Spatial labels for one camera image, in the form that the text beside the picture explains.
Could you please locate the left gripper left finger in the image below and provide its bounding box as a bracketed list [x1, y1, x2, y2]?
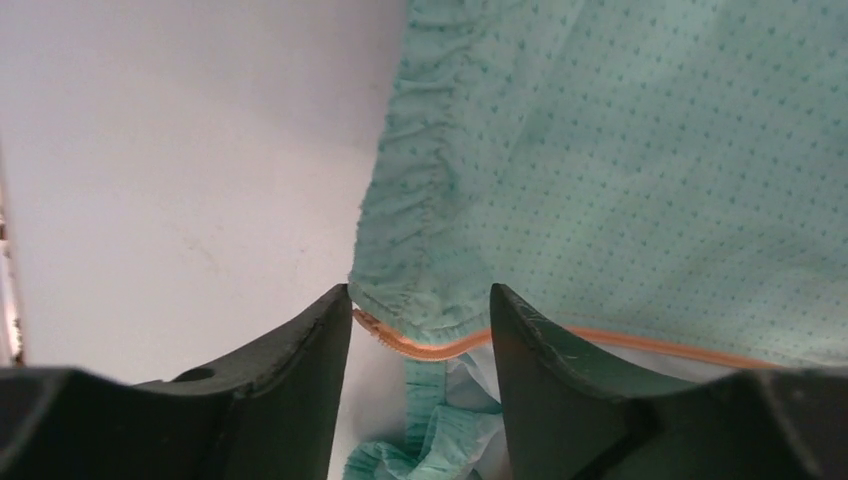
[1, 284, 352, 479]

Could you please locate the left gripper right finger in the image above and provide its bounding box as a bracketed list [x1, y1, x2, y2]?
[490, 284, 847, 480]

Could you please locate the teal and orange gradient jacket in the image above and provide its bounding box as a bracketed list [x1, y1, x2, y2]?
[344, 1, 847, 479]

